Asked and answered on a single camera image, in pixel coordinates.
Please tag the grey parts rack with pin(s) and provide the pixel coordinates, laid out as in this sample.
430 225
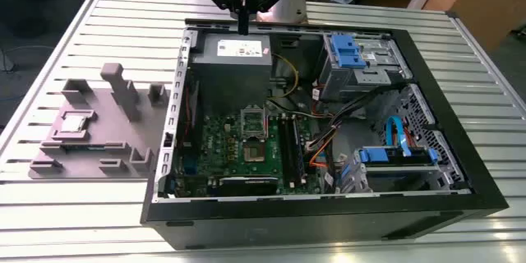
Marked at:
111 127

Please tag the blue plastic drive latch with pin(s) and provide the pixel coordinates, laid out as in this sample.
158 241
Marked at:
348 50

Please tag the black PC case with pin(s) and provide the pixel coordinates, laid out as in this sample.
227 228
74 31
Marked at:
288 220

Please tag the thin metal locking lever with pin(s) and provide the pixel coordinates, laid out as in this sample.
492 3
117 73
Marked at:
267 124

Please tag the black office chair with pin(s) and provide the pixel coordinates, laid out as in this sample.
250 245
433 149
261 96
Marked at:
25 4

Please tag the silver optical drive cage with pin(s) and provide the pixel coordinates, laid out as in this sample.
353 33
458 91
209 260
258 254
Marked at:
370 76

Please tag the green motherboard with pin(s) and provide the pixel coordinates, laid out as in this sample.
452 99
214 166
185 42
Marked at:
222 166

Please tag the black graphics card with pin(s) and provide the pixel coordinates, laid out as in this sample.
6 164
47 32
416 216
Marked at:
246 187

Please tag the grey power supply unit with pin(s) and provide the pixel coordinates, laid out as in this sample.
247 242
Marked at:
230 81

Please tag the green RAM stick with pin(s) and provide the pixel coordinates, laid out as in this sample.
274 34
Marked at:
85 147

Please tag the silver disk bay cage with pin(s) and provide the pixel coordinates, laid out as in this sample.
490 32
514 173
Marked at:
357 180

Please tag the black RAM slot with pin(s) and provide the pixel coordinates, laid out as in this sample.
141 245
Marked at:
286 152

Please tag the blue motherboard connector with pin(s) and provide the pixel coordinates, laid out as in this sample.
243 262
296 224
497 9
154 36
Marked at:
190 167

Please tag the CPU socket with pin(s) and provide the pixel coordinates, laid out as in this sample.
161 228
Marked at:
255 152

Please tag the hard disk in blue carrier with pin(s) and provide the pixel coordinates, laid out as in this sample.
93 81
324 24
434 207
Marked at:
374 155

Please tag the silver CPU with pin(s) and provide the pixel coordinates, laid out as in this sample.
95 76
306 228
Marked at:
75 123

